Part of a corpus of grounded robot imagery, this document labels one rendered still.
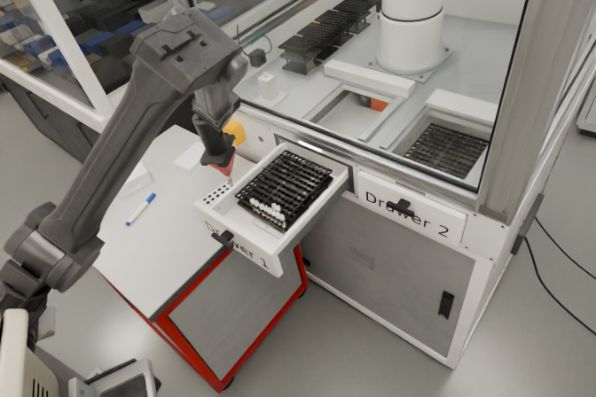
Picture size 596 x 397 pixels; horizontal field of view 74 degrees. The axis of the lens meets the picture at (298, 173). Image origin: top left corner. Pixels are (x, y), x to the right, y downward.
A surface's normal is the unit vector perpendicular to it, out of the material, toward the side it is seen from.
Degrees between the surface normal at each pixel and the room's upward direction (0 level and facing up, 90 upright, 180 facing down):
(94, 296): 0
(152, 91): 66
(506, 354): 0
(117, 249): 0
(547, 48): 90
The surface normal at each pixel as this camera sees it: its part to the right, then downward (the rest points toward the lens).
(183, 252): -0.14, -0.70
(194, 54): 0.51, -0.49
